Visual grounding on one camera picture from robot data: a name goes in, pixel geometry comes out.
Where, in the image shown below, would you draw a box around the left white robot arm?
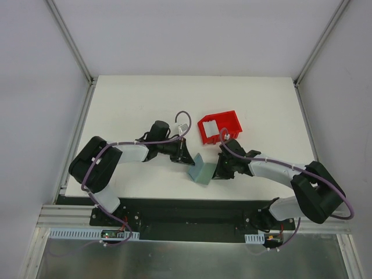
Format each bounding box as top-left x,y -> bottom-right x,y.
68,120 -> 195,226

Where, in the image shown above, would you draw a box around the left aluminium frame post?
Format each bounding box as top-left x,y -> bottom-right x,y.
45,0 -> 98,85

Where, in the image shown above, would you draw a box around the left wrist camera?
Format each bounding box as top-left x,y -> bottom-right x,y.
172,123 -> 188,135

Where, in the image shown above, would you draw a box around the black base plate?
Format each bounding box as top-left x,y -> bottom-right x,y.
90,197 -> 302,242

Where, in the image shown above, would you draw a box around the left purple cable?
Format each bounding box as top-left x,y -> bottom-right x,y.
48,110 -> 192,258

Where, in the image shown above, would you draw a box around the right white cable duct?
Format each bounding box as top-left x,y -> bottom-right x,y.
244,234 -> 265,245

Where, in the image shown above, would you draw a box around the left white cable duct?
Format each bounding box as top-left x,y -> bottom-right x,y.
49,228 -> 140,241

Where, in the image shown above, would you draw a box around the white cable duct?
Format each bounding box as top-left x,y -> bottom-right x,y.
244,234 -> 265,245
49,228 -> 140,241

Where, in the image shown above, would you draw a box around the red plastic bin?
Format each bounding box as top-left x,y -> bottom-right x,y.
197,110 -> 242,145

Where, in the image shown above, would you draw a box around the stack of white cards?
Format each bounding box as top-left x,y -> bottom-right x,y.
202,120 -> 219,138

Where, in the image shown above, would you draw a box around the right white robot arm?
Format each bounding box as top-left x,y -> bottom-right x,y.
213,139 -> 346,230

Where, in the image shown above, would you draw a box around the right aluminium frame post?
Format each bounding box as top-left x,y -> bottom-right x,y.
293,0 -> 352,87

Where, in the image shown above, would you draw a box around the aluminium frame post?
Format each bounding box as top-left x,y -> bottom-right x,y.
45,0 -> 98,85
293,0 -> 352,87

